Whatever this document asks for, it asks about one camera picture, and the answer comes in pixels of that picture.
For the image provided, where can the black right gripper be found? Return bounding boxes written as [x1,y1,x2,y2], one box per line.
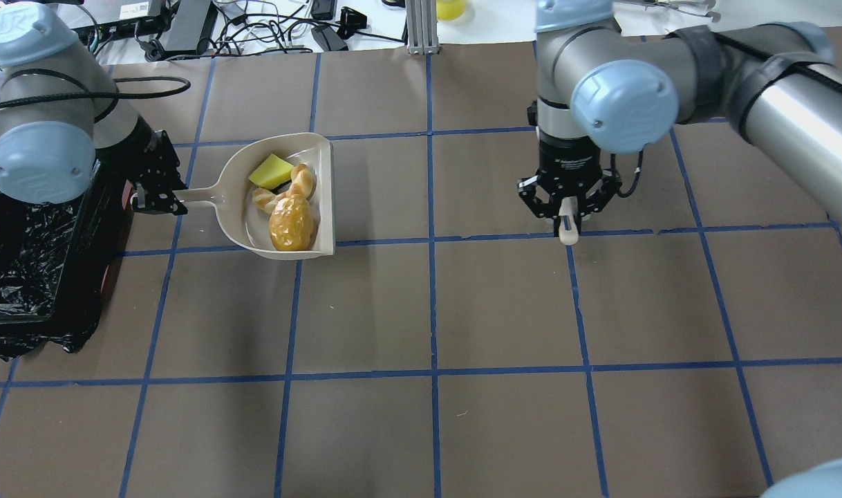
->
[518,131,622,221]

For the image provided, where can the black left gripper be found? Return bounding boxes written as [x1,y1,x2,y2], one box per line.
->
[113,129,188,216]

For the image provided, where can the beige hand brush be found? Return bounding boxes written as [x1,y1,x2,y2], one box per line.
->
[556,196,580,247]

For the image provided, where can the beige plastic dustpan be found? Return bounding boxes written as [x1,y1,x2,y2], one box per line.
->
[133,132,335,261]

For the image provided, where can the yellow green sponge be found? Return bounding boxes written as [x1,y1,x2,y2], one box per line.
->
[248,154,297,192]

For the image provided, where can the toy croissant bread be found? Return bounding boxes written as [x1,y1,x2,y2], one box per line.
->
[251,163,316,214]

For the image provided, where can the yellow toy potato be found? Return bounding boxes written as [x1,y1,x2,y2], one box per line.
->
[268,196,316,252]

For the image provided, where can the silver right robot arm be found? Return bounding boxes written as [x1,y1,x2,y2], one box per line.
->
[518,1,842,246]

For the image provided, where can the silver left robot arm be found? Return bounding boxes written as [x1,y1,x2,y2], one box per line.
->
[0,2,187,215]

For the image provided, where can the bin with black bag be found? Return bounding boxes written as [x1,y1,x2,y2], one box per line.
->
[0,166,131,362]

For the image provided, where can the black power adapter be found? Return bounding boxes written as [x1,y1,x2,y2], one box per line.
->
[310,25,349,53]

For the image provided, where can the black braided cable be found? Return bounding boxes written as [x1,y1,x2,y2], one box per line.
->
[0,68,191,118]

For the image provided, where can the aluminium frame post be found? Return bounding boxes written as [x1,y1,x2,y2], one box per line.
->
[404,0,440,55]

